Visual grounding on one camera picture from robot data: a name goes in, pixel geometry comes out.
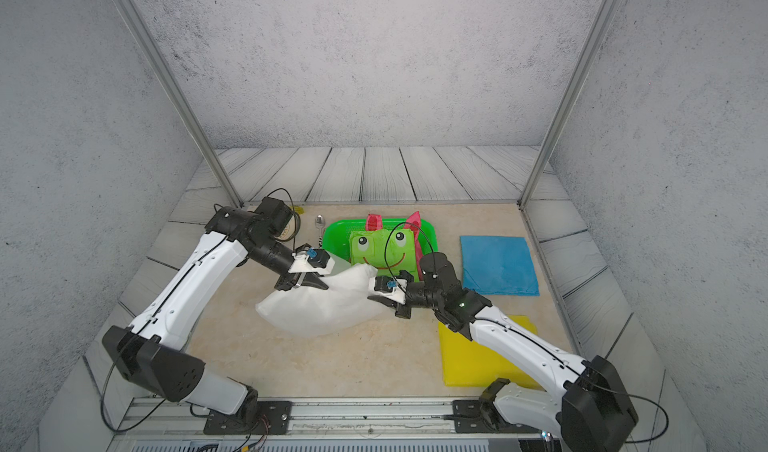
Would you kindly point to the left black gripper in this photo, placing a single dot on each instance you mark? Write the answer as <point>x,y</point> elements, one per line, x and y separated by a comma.
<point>298,279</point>

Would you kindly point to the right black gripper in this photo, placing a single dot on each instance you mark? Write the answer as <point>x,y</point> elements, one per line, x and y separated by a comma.
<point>403,311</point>

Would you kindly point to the white raincoat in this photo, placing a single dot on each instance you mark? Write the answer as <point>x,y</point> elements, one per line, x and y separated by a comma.
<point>310,312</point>

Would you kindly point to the green frog raincoat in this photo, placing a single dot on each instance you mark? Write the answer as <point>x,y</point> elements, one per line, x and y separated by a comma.
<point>388,251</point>

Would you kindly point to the pink rabbit raincoat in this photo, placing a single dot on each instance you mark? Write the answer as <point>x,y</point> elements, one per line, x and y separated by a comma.
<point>376,222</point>

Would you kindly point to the yellow raincoat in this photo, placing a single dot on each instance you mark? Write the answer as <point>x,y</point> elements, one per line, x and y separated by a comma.
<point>467,364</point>

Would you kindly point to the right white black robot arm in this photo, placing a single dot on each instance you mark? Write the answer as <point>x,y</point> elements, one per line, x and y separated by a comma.
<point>581,403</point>

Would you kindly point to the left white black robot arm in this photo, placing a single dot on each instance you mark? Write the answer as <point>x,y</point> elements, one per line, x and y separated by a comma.
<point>149,352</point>

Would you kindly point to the green plastic basket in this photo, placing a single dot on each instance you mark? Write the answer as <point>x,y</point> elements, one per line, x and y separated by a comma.
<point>336,236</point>

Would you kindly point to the blue folded raincoat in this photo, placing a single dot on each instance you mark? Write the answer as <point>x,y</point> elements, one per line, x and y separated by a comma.
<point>498,265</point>

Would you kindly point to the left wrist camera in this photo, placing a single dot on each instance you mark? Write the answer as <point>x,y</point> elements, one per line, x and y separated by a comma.
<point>315,260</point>

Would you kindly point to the cow pattern handle spoon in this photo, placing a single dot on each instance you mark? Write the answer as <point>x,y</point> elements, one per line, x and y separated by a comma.
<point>320,224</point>

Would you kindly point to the aluminium front rail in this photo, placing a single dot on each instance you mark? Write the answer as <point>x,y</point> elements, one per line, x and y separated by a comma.
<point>323,424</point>

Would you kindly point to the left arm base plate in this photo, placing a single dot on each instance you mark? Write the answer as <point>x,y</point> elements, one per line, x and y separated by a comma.
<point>260,417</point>

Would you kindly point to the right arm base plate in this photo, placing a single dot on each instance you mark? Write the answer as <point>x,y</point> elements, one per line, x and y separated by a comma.
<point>475,417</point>

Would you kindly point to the left aluminium frame post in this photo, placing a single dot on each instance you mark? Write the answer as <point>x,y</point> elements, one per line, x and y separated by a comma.
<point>138,28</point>

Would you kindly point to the aluminium frame post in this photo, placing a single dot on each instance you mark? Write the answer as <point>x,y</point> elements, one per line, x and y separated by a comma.
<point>138,28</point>
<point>588,54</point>

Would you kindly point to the right aluminium frame post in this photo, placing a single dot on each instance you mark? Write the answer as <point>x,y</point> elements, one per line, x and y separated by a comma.
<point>588,54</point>

